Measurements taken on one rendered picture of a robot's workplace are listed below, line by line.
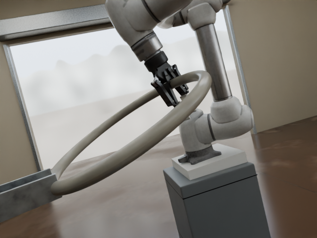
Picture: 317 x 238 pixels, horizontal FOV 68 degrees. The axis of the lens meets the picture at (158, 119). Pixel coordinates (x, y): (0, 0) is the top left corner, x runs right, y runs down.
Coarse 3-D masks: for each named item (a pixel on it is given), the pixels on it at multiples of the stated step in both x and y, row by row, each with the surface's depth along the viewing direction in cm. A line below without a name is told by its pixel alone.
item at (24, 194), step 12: (48, 168) 58; (24, 180) 54; (36, 180) 46; (48, 180) 47; (0, 192) 52; (12, 192) 44; (24, 192) 44; (36, 192) 45; (48, 192) 46; (0, 204) 42; (12, 204) 43; (24, 204) 44; (36, 204) 45; (0, 216) 42; (12, 216) 43
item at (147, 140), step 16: (176, 80) 73; (192, 80) 66; (208, 80) 50; (144, 96) 82; (192, 96) 44; (128, 112) 84; (176, 112) 41; (96, 128) 80; (160, 128) 40; (80, 144) 75; (128, 144) 39; (144, 144) 39; (64, 160) 67; (112, 160) 39; (128, 160) 39; (80, 176) 41; (96, 176) 40; (64, 192) 43
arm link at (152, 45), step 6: (150, 36) 70; (156, 36) 72; (138, 42) 70; (144, 42) 69; (150, 42) 70; (156, 42) 71; (132, 48) 72; (138, 48) 70; (144, 48) 70; (150, 48) 70; (156, 48) 70; (138, 54) 72; (144, 54) 71; (150, 54) 70; (144, 60) 74
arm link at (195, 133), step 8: (200, 112) 126; (192, 120) 124; (200, 120) 123; (208, 120) 123; (184, 128) 126; (192, 128) 124; (200, 128) 123; (208, 128) 121; (184, 136) 127; (192, 136) 124; (200, 136) 123; (208, 136) 123; (184, 144) 129; (192, 144) 125; (200, 144) 125; (208, 144) 127
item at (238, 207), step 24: (168, 168) 147; (240, 168) 116; (168, 192) 148; (192, 192) 111; (216, 192) 114; (240, 192) 116; (192, 216) 111; (216, 216) 114; (240, 216) 116; (264, 216) 119
